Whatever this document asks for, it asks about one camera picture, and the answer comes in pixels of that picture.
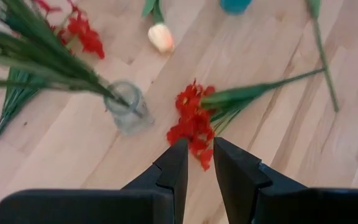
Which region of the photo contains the clear ribbed glass vase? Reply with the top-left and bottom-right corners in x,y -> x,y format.
103,80 -> 155,137

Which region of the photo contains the white artificial tulip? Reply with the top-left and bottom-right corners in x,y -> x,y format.
305,0 -> 341,113

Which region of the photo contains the blue patterned glass vase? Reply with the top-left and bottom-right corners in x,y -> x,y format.
219,0 -> 254,16

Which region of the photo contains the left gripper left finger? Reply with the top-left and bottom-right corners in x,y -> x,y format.
121,138 -> 190,224

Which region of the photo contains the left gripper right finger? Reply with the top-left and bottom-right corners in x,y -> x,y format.
213,136 -> 308,224

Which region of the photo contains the red blossom flower bunch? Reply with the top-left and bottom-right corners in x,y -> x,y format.
166,67 -> 326,172
0,0 -> 106,166

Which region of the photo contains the white blossom flower bunch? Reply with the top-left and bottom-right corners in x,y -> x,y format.
0,0 -> 136,113

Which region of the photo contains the peach cream artificial tulip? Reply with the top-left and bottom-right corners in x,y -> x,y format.
140,0 -> 176,54

